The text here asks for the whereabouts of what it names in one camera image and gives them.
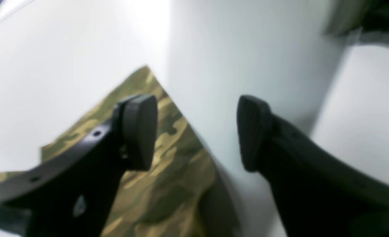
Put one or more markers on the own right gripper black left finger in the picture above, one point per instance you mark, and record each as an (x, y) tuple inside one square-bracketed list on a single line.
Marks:
[(72, 194)]

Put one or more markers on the camouflage T-shirt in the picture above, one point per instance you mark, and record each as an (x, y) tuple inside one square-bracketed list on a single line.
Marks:
[(181, 195)]

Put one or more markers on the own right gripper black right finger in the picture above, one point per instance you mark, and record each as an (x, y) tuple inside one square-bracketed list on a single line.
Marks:
[(316, 194)]

